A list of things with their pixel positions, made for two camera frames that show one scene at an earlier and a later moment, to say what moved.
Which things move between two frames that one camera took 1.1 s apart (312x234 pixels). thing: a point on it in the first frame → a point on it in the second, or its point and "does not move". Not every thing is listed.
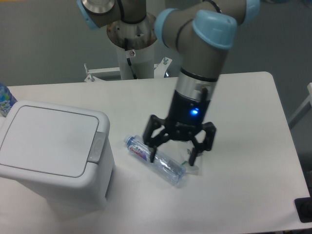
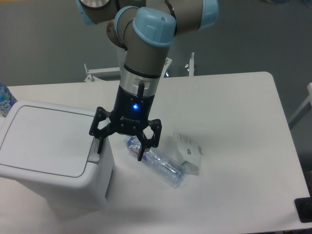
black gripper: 187,114 → 130,114
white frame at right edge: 303,110 does not move
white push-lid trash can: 63,154 does not move
